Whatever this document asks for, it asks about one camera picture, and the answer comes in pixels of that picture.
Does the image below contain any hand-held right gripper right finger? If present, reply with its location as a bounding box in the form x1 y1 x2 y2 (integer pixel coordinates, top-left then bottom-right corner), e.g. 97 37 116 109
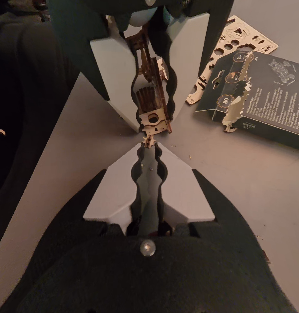
154 143 216 236

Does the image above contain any small wooden cross gear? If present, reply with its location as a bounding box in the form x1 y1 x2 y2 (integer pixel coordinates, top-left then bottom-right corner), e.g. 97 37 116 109
143 135 157 149

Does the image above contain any wooden buggy model assembly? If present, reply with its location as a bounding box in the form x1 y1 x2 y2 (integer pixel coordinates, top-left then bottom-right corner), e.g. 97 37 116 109
125 24 173 135

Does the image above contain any black cardboard box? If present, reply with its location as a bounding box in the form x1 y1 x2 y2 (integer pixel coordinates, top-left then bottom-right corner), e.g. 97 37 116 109
195 50 299 151

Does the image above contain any laser-cut plywood part sheet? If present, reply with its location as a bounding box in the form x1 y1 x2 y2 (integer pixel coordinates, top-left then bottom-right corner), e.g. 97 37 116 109
186 15 279 106

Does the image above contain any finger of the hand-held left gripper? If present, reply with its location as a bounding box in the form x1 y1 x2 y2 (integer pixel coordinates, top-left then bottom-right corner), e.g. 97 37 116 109
89 30 141 133
149 12 210 122

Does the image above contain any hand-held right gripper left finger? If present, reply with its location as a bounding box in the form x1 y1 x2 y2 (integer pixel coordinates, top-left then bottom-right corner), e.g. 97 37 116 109
83 144 144 236

